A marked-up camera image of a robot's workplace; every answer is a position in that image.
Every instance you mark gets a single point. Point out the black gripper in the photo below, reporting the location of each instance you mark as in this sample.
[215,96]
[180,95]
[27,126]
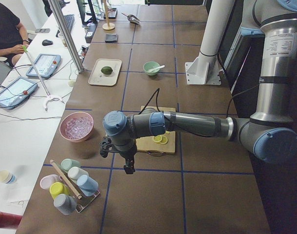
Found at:
[128,153]

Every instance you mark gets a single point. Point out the mint green bowl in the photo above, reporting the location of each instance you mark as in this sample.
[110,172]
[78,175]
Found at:
[150,64]

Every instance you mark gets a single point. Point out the white plastic spoon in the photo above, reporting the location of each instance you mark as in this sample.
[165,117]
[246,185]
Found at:
[155,69]

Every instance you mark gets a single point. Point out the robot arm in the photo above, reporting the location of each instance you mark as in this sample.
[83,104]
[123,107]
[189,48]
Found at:
[266,133]

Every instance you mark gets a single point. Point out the pink bowl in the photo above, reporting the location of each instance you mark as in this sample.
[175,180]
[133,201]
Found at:
[75,115]

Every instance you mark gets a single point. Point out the bamboo cutting board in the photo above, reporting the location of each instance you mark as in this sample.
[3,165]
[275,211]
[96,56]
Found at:
[146,144]

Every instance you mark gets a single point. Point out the upper lemon slice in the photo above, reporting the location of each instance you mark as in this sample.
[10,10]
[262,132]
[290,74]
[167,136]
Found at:
[157,139]

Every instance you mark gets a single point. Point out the lemon slice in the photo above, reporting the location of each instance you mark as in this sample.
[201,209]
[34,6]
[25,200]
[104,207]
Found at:
[164,140]
[157,139]

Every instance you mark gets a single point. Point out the blue cup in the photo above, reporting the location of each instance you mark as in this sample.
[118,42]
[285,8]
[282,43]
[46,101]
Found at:
[87,185]

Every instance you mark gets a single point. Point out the lower lemon slice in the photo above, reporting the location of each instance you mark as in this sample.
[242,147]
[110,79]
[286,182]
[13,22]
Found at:
[164,140]

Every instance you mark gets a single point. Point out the green cup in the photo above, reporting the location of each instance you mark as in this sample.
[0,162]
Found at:
[68,163]

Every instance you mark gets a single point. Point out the clear ice cubes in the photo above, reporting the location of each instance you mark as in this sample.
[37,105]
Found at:
[77,128]

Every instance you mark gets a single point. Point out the grey cup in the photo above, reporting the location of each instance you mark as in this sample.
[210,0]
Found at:
[65,204]

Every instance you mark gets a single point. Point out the yellow cup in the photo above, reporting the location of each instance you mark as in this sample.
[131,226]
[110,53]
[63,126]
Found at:
[58,188]

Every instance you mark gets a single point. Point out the pink cup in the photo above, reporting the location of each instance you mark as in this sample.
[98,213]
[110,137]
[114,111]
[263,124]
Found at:
[46,182]

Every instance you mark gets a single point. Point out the cream rabbit tray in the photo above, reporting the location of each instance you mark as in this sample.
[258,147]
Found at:
[98,78]

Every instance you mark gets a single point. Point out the green avocado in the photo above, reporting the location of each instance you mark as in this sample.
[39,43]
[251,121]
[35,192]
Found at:
[106,70]

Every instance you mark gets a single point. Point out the reacher grabber stick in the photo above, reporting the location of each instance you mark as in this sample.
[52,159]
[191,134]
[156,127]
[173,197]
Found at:
[32,73]

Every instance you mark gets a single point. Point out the white paper cup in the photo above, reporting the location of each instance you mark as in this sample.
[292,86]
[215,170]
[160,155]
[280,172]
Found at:
[7,177]

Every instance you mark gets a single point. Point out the grey folded cloth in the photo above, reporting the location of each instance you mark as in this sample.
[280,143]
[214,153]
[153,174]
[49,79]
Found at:
[111,38]

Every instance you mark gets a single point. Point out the far teach pendant tablet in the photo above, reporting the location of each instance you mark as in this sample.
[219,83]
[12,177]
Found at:
[46,64]

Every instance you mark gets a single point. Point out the teach pendant tablet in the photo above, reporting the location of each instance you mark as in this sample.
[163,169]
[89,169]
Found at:
[17,92]
[46,64]

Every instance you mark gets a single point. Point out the near teach pendant tablet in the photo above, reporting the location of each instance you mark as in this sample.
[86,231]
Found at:
[17,92]

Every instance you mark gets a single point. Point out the red cylinder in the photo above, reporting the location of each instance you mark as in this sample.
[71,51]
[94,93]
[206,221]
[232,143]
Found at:
[9,221]

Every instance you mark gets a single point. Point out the wooden mug tree stand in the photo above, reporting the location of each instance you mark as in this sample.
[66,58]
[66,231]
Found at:
[108,26]

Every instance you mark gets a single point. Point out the black box with label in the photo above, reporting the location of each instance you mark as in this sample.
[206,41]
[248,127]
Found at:
[90,30]

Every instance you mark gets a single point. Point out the metal scoop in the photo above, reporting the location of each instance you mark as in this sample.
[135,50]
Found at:
[132,18]

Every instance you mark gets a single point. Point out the black computer mouse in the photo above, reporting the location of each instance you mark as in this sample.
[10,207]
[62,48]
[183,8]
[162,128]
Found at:
[47,42]

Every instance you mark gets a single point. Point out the black keyboard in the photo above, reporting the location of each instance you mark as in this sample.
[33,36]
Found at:
[69,19]

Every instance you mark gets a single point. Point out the smartphone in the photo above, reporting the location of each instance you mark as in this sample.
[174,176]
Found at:
[42,30]

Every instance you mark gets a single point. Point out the seated person in black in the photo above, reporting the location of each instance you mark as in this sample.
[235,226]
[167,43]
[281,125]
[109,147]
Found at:
[13,36]

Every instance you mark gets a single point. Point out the cup rack with wooden handle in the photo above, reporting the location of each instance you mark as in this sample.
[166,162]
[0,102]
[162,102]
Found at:
[75,192]

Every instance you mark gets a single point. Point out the white pillar mount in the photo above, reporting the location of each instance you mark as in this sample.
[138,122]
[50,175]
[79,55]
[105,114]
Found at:
[204,70]

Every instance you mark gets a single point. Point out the aluminium frame post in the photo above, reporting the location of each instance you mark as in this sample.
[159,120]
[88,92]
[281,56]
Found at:
[75,38]

